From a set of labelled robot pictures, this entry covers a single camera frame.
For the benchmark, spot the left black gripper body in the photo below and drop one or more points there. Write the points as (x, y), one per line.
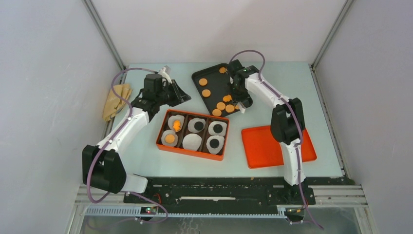
(170, 95)

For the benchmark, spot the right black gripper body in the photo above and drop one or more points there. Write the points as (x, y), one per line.
(239, 95)

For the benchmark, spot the black cookie tray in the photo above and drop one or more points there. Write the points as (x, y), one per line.
(217, 84)

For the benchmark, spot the orange fish cookie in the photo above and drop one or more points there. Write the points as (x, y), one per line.
(227, 98)
(176, 125)

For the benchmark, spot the black sandwich cookie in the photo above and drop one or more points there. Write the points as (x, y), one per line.
(198, 126)
(217, 128)
(214, 143)

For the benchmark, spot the orange compartment box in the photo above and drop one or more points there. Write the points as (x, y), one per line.
(204, 134)

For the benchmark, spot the orange box lid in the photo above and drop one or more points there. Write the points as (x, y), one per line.
(262, 150)

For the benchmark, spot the metal tongs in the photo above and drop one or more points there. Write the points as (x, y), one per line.
(241, 108)

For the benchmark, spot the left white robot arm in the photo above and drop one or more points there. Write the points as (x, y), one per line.
(102, 165)

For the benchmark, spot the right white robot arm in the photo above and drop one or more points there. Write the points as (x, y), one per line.
(287, 121)

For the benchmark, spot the white paper cup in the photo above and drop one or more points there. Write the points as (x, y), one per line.
(166, 132)
(211, 125)
(215, 151)
(173, 117)
(192, 142)
(192, 122)

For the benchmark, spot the tan cloth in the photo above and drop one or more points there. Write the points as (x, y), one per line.
(114, 104)

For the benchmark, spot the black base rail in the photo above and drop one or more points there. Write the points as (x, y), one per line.
(227, 195)

